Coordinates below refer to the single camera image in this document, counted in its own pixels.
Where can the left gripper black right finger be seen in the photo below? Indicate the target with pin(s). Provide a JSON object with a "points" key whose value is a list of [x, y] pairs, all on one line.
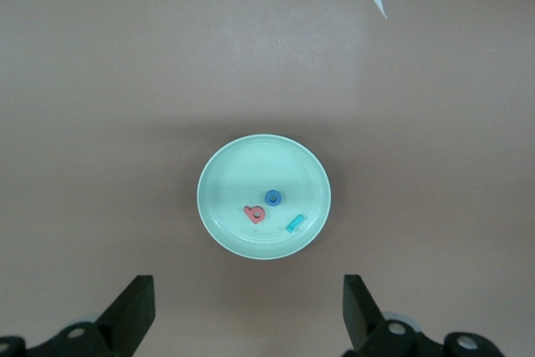
{"points": [[361, 315]]}

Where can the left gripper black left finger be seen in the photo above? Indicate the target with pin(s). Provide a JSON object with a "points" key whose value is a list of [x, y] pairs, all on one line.
{"points": [[129, 315]]}

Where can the teal letter i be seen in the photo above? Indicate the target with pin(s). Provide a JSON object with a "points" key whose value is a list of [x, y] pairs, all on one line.
{"points": [[295, 223]]}

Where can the pink letter b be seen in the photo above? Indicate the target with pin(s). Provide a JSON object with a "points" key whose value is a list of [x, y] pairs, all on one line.
{"points": [[253, 215]]}

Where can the blue letter o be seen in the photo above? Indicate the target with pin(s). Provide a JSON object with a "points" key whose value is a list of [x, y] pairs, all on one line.
{"points": [[268, 195]]}

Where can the pale green plate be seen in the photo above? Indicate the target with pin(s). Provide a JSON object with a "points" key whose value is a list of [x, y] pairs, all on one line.
{"points": [[251, 164]]}

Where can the brown table cover sheet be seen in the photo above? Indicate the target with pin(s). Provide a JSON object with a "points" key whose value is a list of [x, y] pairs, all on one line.
{"points": [[125, 81]]}

